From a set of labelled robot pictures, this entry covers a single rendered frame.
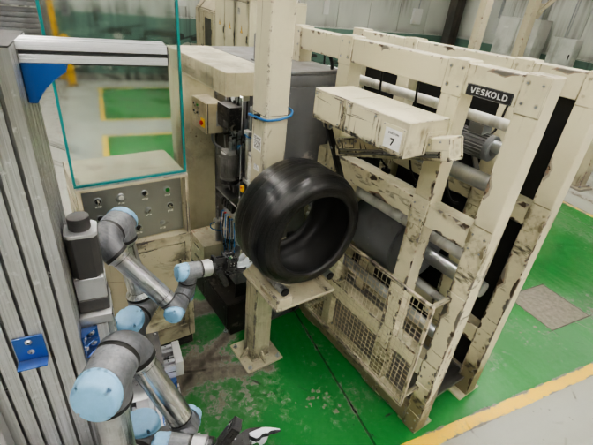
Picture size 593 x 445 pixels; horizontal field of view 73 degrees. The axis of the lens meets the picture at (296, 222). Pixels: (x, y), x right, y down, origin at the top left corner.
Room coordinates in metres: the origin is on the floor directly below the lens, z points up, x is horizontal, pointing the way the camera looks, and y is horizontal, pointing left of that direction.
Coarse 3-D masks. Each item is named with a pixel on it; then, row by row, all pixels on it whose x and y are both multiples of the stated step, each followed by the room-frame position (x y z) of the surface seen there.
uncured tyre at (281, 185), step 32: (288, 160) 1.77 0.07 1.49; (256, 192) 1.60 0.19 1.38; (288, 192) 1.53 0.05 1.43; (320, 192) 1.59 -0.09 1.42; (352, 192) 1.73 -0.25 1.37; (256, 224) 1.49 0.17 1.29; (288, 224) 1.49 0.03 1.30; (320, 224) 1.94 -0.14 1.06; (352, 224) 1.73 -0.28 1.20; (256, 256) 1.47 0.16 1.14; (288, 256) 1.81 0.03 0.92; (320, 256) 1.78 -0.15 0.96
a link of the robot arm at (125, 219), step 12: (108, 216) 1.31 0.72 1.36; (120, 216) 1.33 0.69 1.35; (132, 216) 1.38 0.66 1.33; (120, 228) 1.28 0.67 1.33; (132, 228) 1.35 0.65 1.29; (132, 240) 1.33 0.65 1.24; (132, 252) 1.33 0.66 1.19; (132, 288) 1.31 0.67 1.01; (132, 300) 1.30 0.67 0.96; (144, 300) 1.31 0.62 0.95
